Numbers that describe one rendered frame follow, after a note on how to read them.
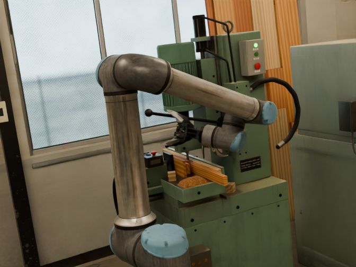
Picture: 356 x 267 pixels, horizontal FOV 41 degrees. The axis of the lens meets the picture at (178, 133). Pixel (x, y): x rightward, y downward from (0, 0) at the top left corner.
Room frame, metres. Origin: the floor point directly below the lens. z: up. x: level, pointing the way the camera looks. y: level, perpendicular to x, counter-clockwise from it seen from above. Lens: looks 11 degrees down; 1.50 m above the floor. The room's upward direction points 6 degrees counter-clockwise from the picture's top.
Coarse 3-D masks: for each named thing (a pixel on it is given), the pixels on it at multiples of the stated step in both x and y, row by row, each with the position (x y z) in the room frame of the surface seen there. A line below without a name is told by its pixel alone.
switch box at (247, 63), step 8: (248, 40) 2.20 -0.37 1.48; (256, 40) 2.21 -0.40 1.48; (240, 48) 2.23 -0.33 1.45; (248, 48) 2.19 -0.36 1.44; (240, 56) 2.24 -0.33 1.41; (248, 56) 2.19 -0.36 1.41; (264, 56) 2.23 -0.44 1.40; (248, 64) 2.19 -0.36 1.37; (264, 64) 2.22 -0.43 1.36; (248, 72) 2.19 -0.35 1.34; (256, 72) 2.20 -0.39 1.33; (264, 72) 2.22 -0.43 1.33
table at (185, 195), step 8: (176, 176) 2.14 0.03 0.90; (168, 184) 2.05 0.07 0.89; (208, 184) 1.97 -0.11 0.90; (216, 184) 1.99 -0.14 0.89; (152, 192) 2.09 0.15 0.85; (160, 192) 2.11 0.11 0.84; (168, 192) 2.06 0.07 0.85; (176, 192) 1.98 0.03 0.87; (184, 192) 1.93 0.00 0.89; (192, 192) 1.94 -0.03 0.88; (200, 192) 1.96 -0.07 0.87; (208, 192) 1.97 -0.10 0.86; (216, 192) 1.99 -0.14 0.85; (224, 192) 2.00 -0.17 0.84; (184, 200) 1.92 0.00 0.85; (192, 200) 1.94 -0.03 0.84
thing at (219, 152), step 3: (213, 150) 2.14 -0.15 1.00; (216, 150) 2.14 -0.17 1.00; (219, 150) 2.15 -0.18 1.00; (222, 150) 2.16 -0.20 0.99; (225, 150) 2.16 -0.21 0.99; (216, 153) 2.14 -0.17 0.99; (219, 153) 2.14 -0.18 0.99; (222, 153) 2.15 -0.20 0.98; (225, 153) 2.16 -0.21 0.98; (228, 153) 2.16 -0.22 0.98; (219, 156) 2.15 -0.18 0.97; (222, 156) 2.15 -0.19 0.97; (225, 156) 2.16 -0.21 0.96
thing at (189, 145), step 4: (192, 140) 2.21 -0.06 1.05; (196, 140) 2.21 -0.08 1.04; (184, 144) 2.19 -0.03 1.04; (188, 144) 2.20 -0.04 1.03; (192, 144) 2.20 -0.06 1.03; (196, 144) 2.21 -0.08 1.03; (200, 144) 2.22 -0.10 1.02; (176, 148) 2.21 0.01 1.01; (180, 148) 2.18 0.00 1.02; (184, 148) 2.18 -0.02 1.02; (188, 148) 2.19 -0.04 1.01; (192, 148) 2.20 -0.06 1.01; (196, 148) 2.21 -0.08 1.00; (200, 148) 2.22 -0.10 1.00; (180, 152) 2.18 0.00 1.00; (188, 152) 2.22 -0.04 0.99
